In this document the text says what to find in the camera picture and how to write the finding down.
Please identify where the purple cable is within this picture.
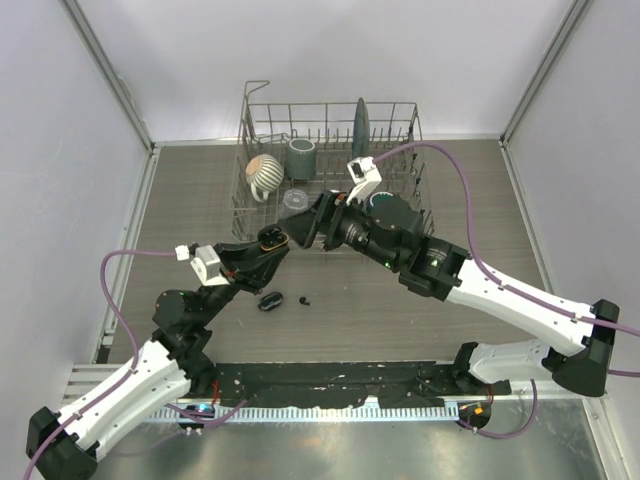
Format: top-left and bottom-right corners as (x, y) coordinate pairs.
(23, 247), (251, 480)
(374, 142), (640, 439)

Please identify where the white slotted cable duct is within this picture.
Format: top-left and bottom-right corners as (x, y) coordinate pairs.
(149, 402), (461, 424)

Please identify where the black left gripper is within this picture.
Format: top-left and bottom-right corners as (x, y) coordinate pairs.
(196, 235), (288, 326)

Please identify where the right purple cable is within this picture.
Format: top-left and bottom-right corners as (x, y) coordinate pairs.
(374, 142), (640, 439)

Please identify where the grey ceramic cup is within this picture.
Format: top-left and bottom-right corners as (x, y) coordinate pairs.
(285, 138), (317, 181)

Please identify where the clear drinking glass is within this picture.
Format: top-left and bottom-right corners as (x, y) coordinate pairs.
(278, 188), (310, 221)

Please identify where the grey wire dish rack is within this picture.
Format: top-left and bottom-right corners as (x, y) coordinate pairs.
(230, 80), (435, 242)

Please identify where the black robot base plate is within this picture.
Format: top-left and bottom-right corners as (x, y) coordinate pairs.
(189, 361), (512, 409)

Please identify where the black earbud charging case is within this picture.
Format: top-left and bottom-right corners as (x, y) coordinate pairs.
(257, 292), (283, 312)

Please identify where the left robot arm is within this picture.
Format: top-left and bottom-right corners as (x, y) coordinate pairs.
(23, 229), (289, 479)

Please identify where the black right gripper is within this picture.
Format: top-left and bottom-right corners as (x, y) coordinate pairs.
(278, 189), (401, 271)

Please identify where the striped beige mug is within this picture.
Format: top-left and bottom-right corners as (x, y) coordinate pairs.
(245, 154), (284, 203)

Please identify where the dark green mug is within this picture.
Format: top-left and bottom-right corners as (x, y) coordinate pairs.
(366, 191), (398, 213)

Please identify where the dark teal plate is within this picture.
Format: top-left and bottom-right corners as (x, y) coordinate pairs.
(352, 97), (370, 158)

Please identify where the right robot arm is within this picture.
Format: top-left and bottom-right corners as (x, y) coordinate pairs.
(279, 191), (619, 397)

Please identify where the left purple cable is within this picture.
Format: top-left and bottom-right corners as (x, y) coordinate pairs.
(23, 247), (251, 480)

